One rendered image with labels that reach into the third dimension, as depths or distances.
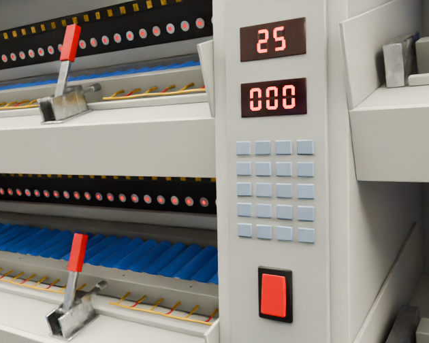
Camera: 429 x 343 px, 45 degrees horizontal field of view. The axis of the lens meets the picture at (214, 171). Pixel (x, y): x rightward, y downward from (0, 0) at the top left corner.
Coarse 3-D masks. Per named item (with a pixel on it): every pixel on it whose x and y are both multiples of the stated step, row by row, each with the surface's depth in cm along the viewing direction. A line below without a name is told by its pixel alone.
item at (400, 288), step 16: (416, 224) 44; (416, 240) 44; (400, 256) 40; (416, 256) 44; (400, 272) 40; (416, 272) 44; (384, 288) 36; (400, 288) 40; (416, 288) 44; (384, 304) 36; (400, 304) 40; (416, 304) 42; (368, 320) 33; (384, 320) 36; (400, 320) 36; (416, 320) 36; (368, 336) 33; (384, 336) 36; (400, 336) 35; (416, 336) 35
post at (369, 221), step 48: (336, 0) 30; (384, 0) 36; (336, 48) 31; (336, 96) 31; (336, 144) 31; (336, 192) 31; (384, 192) 37; (336, 240) 31; (384, 240) 37; (336, 288) 31; (336, 336) 32
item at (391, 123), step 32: (416, 0) 43; (352, 32) 30; (384, 32) 35; (416, 32) 36; (352, 64) 30; (384, 64) 33; (416, 64) 36; (352, 96) 30; (384, 96) 32; (416, 96) 30; (352, 128) 31; (384, 128) 30; (416, 128) 29; (384, 160) 30; (416, 160) 29
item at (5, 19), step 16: (0, 0) 80; (16, 0) 78; (32, 0) 76; (48, 0) 74; (64, 0) 72; (80, 0) 71; (96, 0) 69; (112, 0) 67; (128, 0) 66; (0, 16) 80; (16, 16) 78; (32, 16) 76; (48, 16) 74; (144, 224) 66
